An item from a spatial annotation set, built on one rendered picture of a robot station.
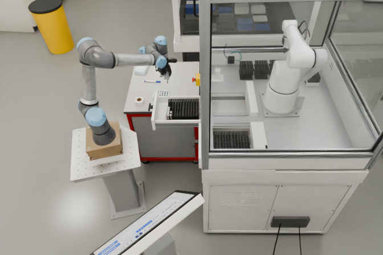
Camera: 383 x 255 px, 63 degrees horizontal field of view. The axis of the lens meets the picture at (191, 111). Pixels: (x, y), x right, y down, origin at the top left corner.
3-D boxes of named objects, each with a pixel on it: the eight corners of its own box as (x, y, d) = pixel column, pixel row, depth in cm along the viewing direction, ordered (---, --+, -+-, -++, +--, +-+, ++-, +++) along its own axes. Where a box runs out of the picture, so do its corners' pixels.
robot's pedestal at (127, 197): (111, 219, 258) (85, 168, 203) (109, 188, 278) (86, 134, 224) (147, 212, 262) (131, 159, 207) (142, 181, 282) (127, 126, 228)
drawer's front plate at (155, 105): (153, 130, 217) (151, 119, 209) (157, 101, 237) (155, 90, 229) (155, 130, 217) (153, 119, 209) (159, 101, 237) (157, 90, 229)
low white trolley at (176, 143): (138, 167, 293) (123, 111, 239) (146, 119, 336) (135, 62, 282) (200, 167, 291) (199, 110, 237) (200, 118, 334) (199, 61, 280)
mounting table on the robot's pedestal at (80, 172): (75, 190, 205) (69, 181, 197) (77, 139, 236) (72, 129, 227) (143, 176, 211) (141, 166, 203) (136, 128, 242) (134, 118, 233)
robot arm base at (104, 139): (96, 148, 201) (90, 139, 194) (91, 132, 211) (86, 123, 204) (118, 140, 205) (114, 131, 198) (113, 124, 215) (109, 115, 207)
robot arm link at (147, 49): (145, 53, 195) (160, 47, 199) (137, 45, 202) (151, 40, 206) (147, 64, 201) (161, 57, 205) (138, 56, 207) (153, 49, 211)
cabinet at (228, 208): (202, 238, 245) (201, 185, 187) (202, 137, 316) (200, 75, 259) (324, 239, 241) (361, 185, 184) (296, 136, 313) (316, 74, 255)
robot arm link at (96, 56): (94, 55, 162) (170, 55, 193) (86, 46, 169) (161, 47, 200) (91, 74, 168) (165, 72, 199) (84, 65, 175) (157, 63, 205)
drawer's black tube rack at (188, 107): (167, 122, 219) (166, 116, 214) (168, 105, 231) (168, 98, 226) (199, 122, 218) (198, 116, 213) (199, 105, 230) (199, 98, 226)
